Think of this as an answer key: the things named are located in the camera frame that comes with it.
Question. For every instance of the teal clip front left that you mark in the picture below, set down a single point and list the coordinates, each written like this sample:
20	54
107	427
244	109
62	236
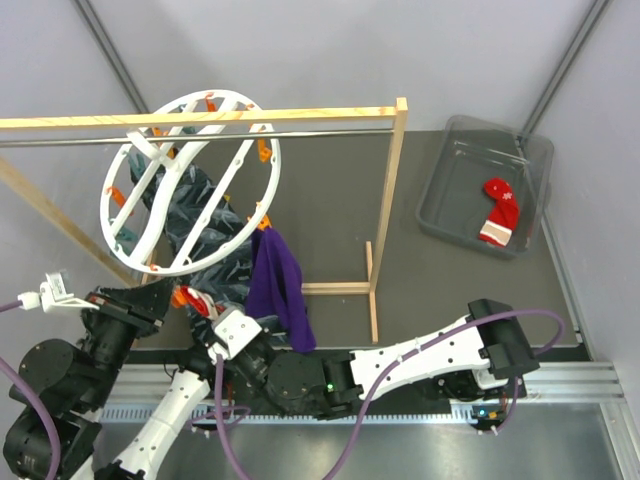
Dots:
126	237

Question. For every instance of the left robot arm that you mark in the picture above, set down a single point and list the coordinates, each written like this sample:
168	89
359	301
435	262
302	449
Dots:
65	387

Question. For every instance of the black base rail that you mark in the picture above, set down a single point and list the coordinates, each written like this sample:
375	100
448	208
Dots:
406	378

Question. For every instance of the orange front clip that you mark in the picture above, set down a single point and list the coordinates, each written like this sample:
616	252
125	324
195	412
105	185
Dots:
180	297

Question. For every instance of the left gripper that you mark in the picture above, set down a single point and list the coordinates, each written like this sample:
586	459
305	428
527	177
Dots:
146	305

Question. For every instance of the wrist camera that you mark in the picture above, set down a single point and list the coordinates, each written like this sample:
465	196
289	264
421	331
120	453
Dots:
234	331
53	296

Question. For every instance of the red snowflake sock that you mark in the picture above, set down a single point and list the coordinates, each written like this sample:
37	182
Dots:
503	219
201	302

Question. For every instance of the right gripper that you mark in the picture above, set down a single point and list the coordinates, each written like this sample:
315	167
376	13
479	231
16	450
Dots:
219	343

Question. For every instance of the orange clip rim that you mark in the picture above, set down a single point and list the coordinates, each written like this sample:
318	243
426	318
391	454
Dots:
209	102
118	201

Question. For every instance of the orange clip left rim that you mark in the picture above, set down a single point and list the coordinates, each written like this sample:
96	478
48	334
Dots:
118	201

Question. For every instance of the white round clip hanger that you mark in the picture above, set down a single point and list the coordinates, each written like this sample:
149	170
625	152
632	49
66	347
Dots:
160	214

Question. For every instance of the grey plastic bin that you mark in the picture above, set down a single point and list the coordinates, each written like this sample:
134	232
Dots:
453	205

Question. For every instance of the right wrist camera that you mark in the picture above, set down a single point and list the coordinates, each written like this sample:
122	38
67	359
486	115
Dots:
234	331

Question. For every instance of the metal rack rod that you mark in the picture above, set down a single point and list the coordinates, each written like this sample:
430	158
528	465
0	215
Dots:
325	133

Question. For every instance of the orange clip holding purple sock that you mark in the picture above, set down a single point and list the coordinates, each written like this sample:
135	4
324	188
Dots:
264	223

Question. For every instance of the orange clip top rim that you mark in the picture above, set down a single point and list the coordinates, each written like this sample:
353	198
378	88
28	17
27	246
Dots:
209	102

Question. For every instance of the orange clip right bar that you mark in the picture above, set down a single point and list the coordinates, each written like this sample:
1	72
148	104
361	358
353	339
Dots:
264	151

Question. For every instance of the wooden clothes rack frame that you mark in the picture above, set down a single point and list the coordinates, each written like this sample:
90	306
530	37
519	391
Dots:
230	111

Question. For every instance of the purple sock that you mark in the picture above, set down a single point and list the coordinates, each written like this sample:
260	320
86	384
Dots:
275	288

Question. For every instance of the dark shark print cloth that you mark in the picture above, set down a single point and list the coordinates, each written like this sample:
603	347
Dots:
227	281

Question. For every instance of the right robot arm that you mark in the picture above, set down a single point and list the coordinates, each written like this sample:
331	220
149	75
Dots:
494	323

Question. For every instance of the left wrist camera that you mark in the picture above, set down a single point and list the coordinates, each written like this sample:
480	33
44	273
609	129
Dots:
53	296

